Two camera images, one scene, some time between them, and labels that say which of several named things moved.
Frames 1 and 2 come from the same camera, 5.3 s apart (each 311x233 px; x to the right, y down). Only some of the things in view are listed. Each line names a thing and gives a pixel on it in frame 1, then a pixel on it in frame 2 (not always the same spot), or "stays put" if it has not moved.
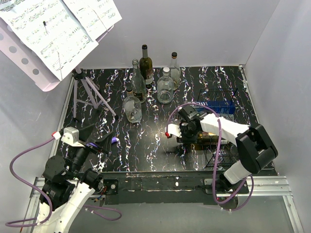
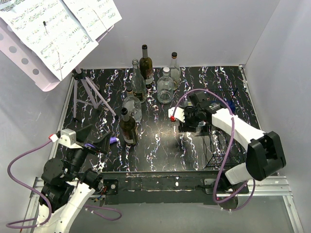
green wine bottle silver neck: (209, 138) -> (127, 124)
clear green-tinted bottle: (139, 85) stays put
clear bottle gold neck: (132, 107) stays put
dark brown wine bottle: (146, 68) stays put
